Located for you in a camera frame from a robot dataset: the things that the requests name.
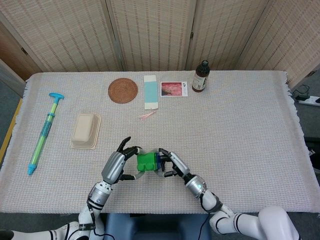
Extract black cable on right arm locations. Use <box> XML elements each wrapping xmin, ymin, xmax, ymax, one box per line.
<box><xmin>197</xmin><ymin>214</ymin><xmax>211</xmax><ymax>240</ymax></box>

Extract black floor equipment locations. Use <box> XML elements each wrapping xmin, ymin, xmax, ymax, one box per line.
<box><xmin>303</xmin><ymin>136</ymin><xmax>320</xmax><ymax>173</ymax></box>

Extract pale woven tablecloth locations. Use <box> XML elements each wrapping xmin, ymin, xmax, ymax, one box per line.
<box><xmin>0</xmin><ymin>70</ymin><xmax>313</xmax><ymax>215</ymax></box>

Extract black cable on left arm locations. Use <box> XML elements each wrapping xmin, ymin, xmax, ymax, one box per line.
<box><xmin>86</xmin><ymin>197</ymin><xmax>111</xmax><ymax>237</ymax></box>

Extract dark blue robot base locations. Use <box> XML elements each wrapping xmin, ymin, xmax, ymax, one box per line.
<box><xmin>103</xmin><ymin>212</ymin><xmax>212</xmax><ymax>240</ymax></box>

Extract round woven rattan coaster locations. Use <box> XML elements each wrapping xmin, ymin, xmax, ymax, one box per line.
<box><xmin>107</xmin><ymin>77</ymin><xmax>139</xmax><ymax>104</ymax></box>

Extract woven folding screen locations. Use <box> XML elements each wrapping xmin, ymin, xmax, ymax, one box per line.
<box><xmin>0</xmin><ymin>0</ymin><xmax>320</xmax><ymax>88</ymax></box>

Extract white power strip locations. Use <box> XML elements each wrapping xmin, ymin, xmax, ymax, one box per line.
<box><xmin>298</xmin><ymin>96</ymin><xmax>320</xmax><ymax>106</ymax></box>

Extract white blue bookmark pink tassel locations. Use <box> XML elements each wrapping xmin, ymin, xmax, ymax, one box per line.
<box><xmin>139</xmin><ymin>74</ymin><xmax>160</xmax><ymax>122</ymax></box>

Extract postcard with red picture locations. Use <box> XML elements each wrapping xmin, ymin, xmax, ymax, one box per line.
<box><xmin>160</xmin><ymin>81</ymin><xmax>189</xmax><ymax>97</ymax></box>

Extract dark bottle with white label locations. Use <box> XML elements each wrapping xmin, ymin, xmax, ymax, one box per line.
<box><xmin>191</xmin><ymin>59</ymin><xmax>210</xmax><ymax>93</ymax></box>

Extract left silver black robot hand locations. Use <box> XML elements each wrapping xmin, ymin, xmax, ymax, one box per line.
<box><xmin>101</xmin><ymin>136</ymin><xmax>147</xmax><ymax>185</ymax></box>

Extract blue green toy water pump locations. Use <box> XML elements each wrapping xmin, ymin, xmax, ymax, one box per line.
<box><xmin>27</xmin><ymin>92</ymin><xmax>65</xmax><ymax>176</ymax></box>

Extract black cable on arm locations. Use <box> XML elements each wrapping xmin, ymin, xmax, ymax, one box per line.
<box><xmin>86</xmin><ymin>197</ymin><xmax>111</xmax><ymax>237</ymax></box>
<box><xmin>197</xmin><ymin>214</ymin><xmax>211</xmax><ymax>240</ymax></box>

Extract green toy block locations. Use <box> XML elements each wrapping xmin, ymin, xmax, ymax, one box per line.
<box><xmin>136</xmin><ymin>152</ymin><xmax>159</xmax><ymax>173</ymax></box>

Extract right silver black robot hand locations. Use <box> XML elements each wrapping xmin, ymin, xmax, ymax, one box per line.
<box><xmin>156</xmin><ymin>147</ymin><xmax>191</xmax><ymax>180</ymax></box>

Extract beige lidded food container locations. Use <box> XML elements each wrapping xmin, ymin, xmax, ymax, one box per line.
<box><xmin>70</xmin><ymin>113</ymin><xmax>102</xmax><ymax>150</ymax></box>

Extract black power adapter with cable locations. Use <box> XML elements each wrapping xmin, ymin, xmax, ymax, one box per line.
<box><xmin>292</xmin><ymin>84</ymin><xmax>311</xmax><ymax>100</ymax></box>

